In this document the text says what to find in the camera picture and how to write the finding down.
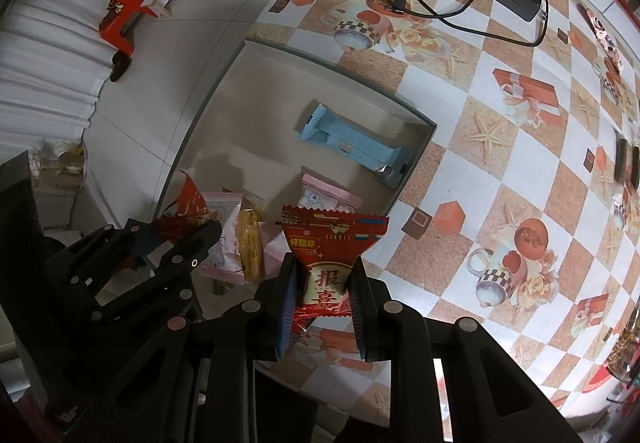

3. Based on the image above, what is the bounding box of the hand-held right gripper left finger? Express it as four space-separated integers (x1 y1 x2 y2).
112 254 301 443

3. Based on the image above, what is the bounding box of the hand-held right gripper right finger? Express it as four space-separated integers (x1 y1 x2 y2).
347 257 581 443

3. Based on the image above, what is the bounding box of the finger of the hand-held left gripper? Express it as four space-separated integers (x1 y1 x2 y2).
89 220 224 325
44 219 168 296

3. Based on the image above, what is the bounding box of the white pink snack packet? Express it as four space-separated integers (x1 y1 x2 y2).
199 189 246 285

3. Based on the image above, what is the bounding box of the red candy packet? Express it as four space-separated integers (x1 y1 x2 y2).
122 171 213 271
280 204 391 324

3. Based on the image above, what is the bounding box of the yellow snack packet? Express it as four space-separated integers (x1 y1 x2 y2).
236 207 265 283

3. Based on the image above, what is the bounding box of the grey cardboard box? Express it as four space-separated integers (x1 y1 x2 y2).
159 40 437 274

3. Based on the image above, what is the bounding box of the light blue snack packet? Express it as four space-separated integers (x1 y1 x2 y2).
296 102 415 188

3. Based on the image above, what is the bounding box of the brown corrugated cup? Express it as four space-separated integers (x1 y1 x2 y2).
54 165 85 190

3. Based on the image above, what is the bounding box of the dark shoe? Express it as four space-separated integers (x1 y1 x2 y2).
109 52 133 84

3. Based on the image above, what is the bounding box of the white pleated cloth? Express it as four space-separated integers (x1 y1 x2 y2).
0 0 123 146

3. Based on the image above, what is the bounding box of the red plastic stool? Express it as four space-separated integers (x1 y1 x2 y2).
98 0 157 58

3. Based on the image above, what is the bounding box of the dark brown packet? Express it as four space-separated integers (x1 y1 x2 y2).
614 138 632 186

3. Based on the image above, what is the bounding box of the pink patterned packet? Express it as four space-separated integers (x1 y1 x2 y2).
577 3 626 74

